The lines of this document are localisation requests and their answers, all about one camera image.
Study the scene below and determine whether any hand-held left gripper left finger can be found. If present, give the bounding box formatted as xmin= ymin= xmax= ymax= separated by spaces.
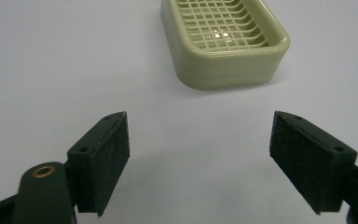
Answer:
xmin=66 ymin=111 xmax=131 ymax=218

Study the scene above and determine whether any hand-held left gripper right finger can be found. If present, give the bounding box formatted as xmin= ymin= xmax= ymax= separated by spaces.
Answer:
xmin=268 ymin=110 xmax=358 ymax=216

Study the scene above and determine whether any pale green soap dish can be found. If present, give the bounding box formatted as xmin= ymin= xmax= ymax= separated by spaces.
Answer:
xmin=159 ymin=0 xmax=292 ymax=91

